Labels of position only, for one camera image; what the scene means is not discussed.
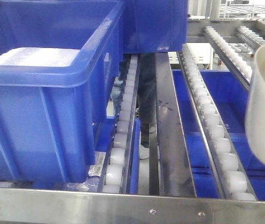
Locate white roller track left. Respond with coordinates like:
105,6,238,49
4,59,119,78
97,54,140,194

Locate blue crate rear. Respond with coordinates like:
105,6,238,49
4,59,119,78
123,0,188,53

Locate white roller track far right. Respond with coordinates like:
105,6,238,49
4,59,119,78
237,26,265,48

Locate white roller track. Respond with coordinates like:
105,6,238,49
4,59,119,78
237,26,265,48
204,26,252,89
177,44,258,201
97,54,140,194

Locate blue crate lower right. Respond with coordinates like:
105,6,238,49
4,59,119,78
172,70,265,201

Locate white roller track middle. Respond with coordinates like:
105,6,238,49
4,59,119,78
177,44,258,201

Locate steel front shelf beam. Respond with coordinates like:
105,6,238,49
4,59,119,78
0,188,265,224

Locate large blue crate front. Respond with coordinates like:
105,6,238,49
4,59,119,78
0,0,125,182

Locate white packets in crate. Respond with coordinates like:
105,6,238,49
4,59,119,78
0,47,79,67

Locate person legs with sneakers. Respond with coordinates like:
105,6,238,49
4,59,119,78
137,53,156,160

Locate steel center divider rail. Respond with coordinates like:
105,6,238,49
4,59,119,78
155,53,197,197

